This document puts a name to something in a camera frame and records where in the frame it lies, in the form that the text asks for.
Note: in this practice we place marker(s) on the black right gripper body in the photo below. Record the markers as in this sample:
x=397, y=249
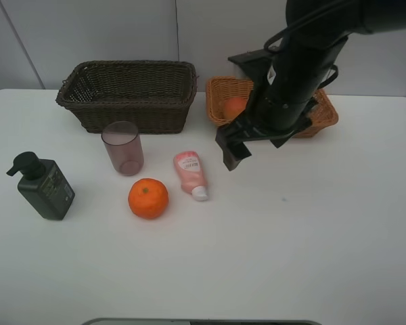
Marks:
x=243, y=130

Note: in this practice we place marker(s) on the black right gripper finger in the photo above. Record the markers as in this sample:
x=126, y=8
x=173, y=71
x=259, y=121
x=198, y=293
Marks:
x=234, y=154

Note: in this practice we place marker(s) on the red orange peach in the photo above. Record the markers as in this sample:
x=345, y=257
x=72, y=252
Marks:
x=233, y=107

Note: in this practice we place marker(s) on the pink lotion tube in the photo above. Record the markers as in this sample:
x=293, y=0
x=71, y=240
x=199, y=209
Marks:
x=191, y=174

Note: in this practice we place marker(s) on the orange mandarin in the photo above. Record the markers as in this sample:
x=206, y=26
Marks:
x=148, y=198

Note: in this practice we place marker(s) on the dark green pump bottle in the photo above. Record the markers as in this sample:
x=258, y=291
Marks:
x=43, y=185

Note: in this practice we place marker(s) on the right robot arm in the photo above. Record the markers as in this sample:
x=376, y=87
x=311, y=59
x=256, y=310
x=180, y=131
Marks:
x=294, y=64

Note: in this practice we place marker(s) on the light orange wicker basket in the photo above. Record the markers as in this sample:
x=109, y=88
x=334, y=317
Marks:
x=220, y=89

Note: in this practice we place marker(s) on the dark brown wicker basket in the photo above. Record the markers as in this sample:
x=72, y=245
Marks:
x=155, y=95

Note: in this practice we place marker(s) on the translucent purple plastic cup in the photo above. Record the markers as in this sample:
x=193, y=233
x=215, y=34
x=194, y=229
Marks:
x=122, y=142

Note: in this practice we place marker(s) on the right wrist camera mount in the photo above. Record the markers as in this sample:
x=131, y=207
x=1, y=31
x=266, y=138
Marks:
x=258, y=66

